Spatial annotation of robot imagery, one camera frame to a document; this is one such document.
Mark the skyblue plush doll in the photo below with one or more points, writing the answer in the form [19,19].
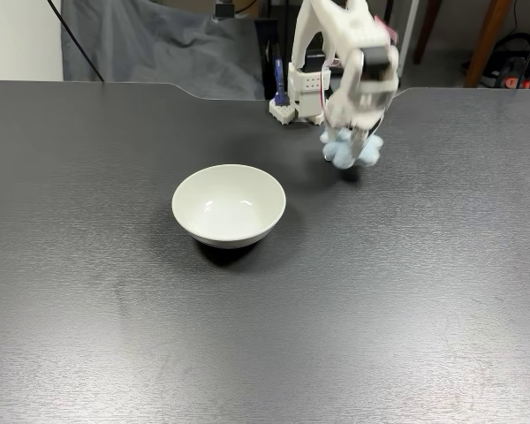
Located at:
[342,154]

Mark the white bowl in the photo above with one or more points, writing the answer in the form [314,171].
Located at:
[229,207]

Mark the blue table clamp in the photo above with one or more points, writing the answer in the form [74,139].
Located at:
[280,79]

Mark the white metal cart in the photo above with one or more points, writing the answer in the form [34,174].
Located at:
[408,26]

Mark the thin wooden leg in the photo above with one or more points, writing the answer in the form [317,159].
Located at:
[426,31]

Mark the thick wooden leg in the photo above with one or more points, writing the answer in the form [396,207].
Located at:
[486,40]

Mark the black vacuum cleaner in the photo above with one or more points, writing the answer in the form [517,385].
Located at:
[514,57]

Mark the grey cloth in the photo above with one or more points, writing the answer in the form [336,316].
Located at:
[159,48]

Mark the black tripod pole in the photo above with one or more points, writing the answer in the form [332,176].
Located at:
[77,42]

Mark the small black camera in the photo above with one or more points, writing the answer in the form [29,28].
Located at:
[224,9]

